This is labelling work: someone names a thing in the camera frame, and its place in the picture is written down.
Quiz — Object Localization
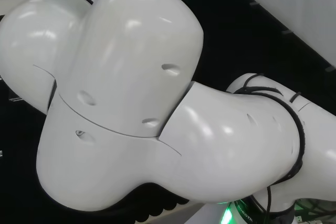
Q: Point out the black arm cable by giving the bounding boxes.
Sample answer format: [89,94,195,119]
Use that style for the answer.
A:
[233,73,307,184]

